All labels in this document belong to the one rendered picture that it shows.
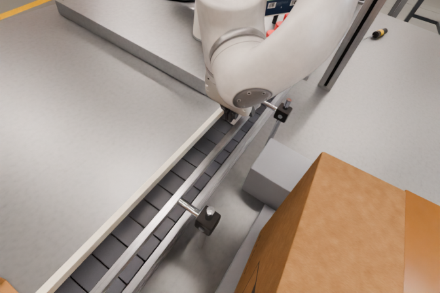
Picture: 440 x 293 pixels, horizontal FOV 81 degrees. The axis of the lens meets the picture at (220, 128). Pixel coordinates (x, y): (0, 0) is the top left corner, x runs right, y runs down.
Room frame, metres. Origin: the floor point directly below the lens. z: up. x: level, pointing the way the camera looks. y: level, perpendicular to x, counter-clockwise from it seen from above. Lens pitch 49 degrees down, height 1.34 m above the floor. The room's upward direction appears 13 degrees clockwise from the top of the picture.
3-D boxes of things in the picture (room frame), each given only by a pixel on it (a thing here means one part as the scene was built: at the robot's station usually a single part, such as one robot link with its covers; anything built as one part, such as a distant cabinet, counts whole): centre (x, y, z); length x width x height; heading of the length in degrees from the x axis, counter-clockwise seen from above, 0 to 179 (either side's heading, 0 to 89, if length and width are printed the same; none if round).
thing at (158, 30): (1.05, 0.19, 0.86); 0.80 x 0.67 x 0.05; 157
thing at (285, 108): (0.44, -0.11, 0.91); 0.07 x 0.03 x 0.17; 67
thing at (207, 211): (0.16, 0.01, 0.91); 0.07 x 0.03 x 0.17; 67
